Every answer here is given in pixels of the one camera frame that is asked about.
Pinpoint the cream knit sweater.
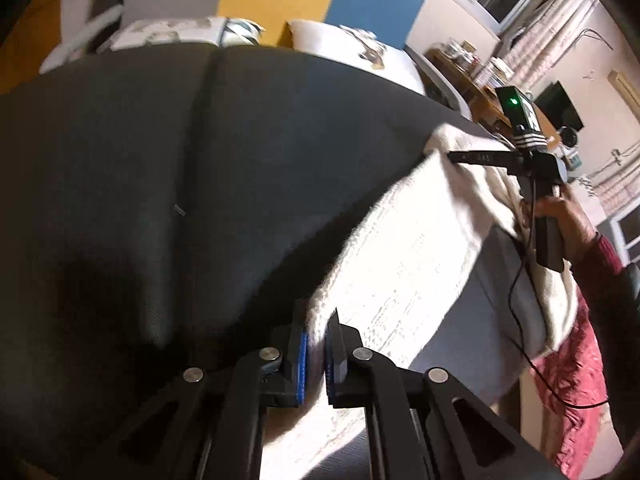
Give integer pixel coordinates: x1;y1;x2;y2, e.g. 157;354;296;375
259;122;582;480

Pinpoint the person right hand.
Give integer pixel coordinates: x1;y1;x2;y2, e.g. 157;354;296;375
520;184;599;263

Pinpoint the wooden desk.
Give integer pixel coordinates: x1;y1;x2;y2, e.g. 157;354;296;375
424;46;559;146

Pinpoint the black monitor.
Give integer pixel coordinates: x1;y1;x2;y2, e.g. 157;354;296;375
535;81;584;131

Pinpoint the beige right curtain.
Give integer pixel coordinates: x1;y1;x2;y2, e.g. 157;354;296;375
579;143;640;216

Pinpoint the beige curtain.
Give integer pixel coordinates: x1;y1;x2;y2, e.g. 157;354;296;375
473;0;599;90
579;143;640;216

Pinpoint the right side window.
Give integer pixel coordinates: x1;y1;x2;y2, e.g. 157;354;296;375
598;200;640;266

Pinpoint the beige middle curtain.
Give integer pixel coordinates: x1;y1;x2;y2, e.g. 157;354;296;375
473;0;599;90

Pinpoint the white deer print pillow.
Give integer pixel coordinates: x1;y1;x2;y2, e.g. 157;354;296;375
288;20;425;96

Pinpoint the grey yellow blue sofa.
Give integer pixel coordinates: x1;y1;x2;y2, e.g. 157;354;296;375
39;0;474;122

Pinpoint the pink red blanket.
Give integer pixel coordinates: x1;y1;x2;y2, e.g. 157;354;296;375
534;297;606;479

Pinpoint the triangle pattern pillow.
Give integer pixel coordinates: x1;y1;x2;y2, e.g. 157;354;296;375
99;16;265;52

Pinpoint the wall air conditioner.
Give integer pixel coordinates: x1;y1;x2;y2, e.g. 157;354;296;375
608;70;640;116

